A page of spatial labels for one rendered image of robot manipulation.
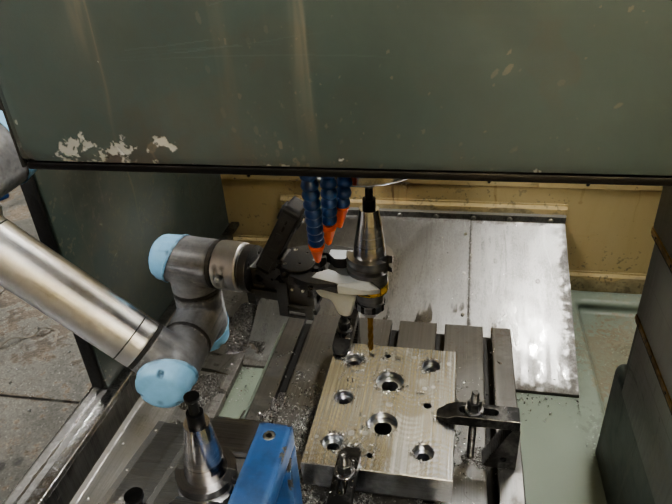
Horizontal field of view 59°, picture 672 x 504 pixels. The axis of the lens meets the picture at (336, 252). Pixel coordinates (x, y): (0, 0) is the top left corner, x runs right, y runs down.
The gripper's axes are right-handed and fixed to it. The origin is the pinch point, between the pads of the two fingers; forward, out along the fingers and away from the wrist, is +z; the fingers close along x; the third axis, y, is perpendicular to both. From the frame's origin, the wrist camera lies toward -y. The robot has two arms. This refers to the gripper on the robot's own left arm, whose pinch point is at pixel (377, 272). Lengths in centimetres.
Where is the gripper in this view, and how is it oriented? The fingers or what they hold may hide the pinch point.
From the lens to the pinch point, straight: 80.4
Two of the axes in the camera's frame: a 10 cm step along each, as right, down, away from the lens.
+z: 9.4, 1.1, -3.1
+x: -3.3, 4.9, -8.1
